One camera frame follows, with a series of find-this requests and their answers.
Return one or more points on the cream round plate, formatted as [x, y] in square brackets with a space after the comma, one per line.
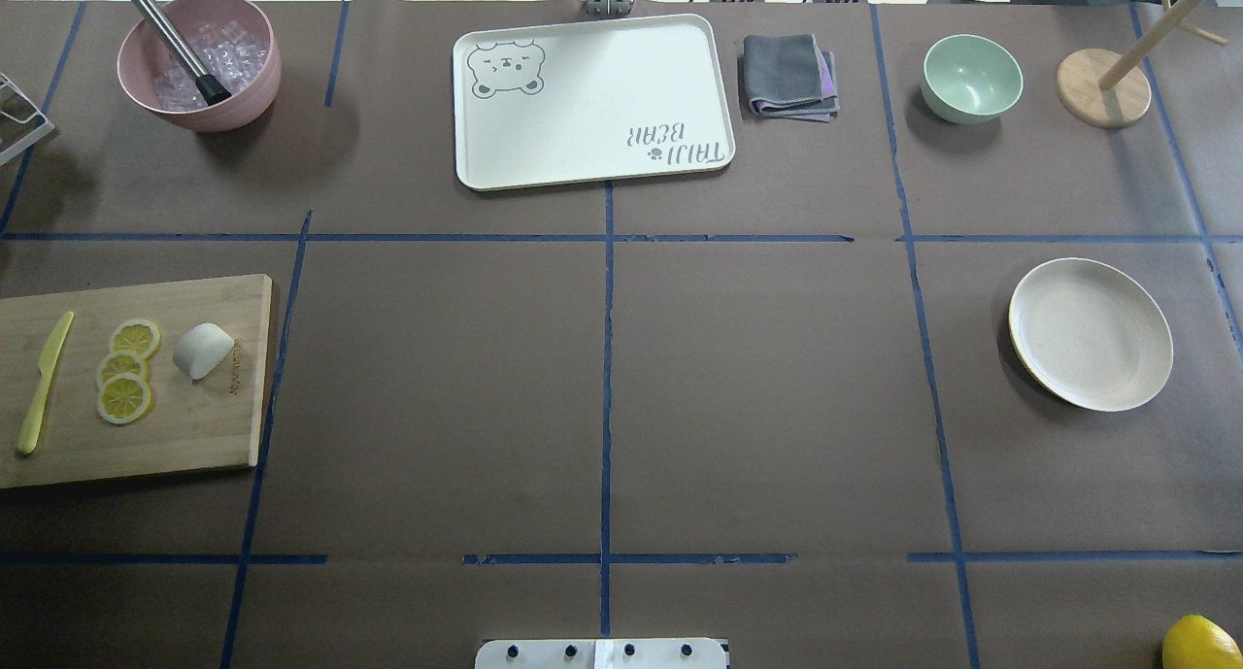
[1090, 334]

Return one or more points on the white bear tray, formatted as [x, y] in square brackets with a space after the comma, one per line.
[568, 103]

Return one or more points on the grey folded cloth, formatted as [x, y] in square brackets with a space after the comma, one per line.
[790, 76]

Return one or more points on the light green bowl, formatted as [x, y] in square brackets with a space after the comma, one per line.
[970, 79]

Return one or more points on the bamboo cutting board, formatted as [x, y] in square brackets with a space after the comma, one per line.
[215, 421]

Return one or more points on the clear ice cubes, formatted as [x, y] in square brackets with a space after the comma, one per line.
[230, 52]

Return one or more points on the steel muddler black tip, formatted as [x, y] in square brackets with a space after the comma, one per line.
[209, 87]

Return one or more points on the pink bowl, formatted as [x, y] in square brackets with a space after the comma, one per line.
[143, 58]

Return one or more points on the lemon slice top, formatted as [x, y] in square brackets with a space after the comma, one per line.
[138, 335]

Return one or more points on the lemon slice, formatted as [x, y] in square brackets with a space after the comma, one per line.
[123, 399]
[138, 335]
[121, 362]

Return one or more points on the lemon slice bottom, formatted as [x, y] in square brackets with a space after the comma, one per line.
[123, 399]

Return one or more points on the lemon slice middle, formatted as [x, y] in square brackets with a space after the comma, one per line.
[121, 362]

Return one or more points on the wooden mug tree stand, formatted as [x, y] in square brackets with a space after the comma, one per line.
[1109, 89]

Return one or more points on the yellow plastic knife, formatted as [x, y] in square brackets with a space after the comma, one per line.
[32, 426]

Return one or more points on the yellow lemon lower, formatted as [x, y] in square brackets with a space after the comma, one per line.
[1194, 641]

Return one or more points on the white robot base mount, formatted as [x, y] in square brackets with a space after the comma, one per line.
[668, 652]

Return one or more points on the white wire cup rack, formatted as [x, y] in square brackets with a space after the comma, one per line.
[23, 124]

